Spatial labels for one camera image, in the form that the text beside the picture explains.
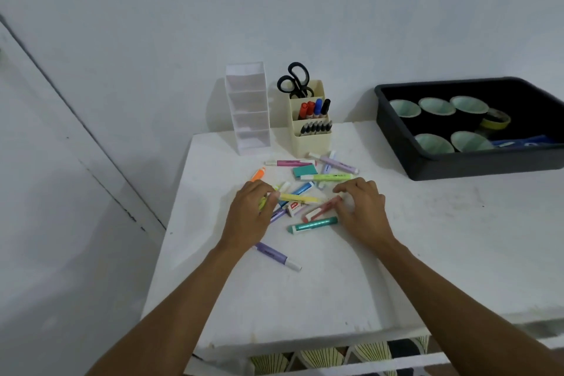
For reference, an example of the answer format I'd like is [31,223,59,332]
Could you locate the person's right hand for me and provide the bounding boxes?
[333,177,396,252]

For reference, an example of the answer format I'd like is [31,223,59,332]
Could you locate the row of black pens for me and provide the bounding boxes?
[300,120,333,137]

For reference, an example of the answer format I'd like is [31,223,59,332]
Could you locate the white and lilac highlighter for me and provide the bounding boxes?
[318,150,337,190]

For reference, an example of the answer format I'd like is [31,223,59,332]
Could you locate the person's right forearm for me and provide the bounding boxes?
[377,238,564,376]

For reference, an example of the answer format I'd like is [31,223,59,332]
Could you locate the blue packet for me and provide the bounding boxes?
[490,135,557,148]

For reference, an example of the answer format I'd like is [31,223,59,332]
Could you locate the person's left hand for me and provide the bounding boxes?
[220,179,281,254]

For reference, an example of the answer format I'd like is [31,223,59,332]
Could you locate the black cup with green inside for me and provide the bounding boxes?
[450,131,497,153]
[414,133,455,156]
[449,95,490,130]
[390,99,422,119]
[418,97,456,126]

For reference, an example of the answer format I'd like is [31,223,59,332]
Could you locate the purple highlighter with white cap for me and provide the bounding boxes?
[254,242,303,273]

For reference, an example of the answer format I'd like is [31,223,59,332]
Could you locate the yellow tape roll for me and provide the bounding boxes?
[480,108,512,131]

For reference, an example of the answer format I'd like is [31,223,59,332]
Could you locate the white table rail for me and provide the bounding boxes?
[184,334,564,376]

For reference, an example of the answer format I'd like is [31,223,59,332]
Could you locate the yellow highlighter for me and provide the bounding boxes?
[259,193,323,212]

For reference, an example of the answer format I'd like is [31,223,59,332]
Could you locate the red highlighter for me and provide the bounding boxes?
[301,195,344,224]

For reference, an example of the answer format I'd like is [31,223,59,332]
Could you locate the fan patterned cloth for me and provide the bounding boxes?
[249,335,431,376]

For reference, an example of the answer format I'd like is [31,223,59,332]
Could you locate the cream tiered pen holder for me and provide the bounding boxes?
[288,80,332,159]

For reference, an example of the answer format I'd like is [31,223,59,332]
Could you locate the person's left forearm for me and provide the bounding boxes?
[86,243,242,376]

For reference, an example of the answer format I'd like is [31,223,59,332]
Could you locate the light green highlighter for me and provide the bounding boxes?
[300,173,356,182]

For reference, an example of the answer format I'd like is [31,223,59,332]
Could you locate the blue highlighter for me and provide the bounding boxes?
[278,181,315,209]

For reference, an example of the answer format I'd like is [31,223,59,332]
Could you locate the white tiered plastic organizer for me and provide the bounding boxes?
[225,62,271,156]

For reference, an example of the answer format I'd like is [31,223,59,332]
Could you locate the lilac highlighter with white cap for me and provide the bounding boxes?
[308,152,360,175]

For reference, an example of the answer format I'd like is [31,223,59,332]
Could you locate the black handled scissors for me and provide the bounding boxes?
[277,62,315,100]

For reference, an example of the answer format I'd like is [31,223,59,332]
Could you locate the black plastic tray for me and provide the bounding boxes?
[375,77,564,182]

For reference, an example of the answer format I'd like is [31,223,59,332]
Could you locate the teal highlighter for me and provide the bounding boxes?
[288,216,339,235]

